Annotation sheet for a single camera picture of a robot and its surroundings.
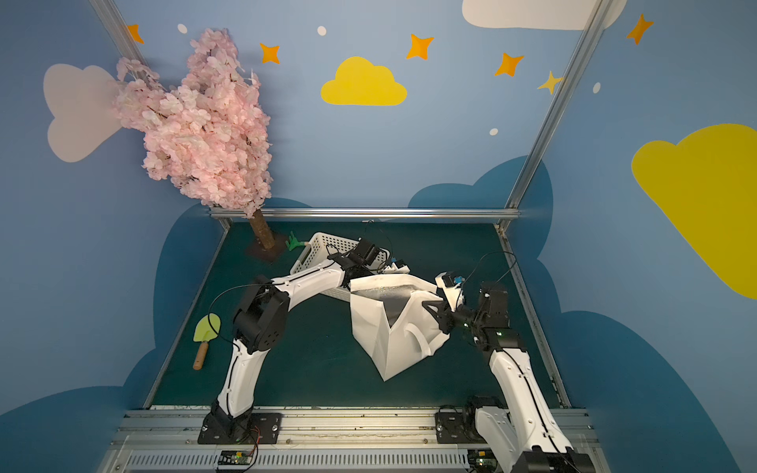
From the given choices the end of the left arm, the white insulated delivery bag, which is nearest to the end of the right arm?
the white insulated delivery bag

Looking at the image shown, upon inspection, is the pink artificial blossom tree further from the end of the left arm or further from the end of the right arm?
the end of the right arm

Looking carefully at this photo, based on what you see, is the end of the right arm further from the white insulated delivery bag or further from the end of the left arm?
the end of the left arm

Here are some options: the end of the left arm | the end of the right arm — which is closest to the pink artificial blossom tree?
the end of the left arm

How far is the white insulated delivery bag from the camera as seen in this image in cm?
70

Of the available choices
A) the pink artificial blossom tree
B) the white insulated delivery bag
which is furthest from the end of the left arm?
the pink artificial blossom tree
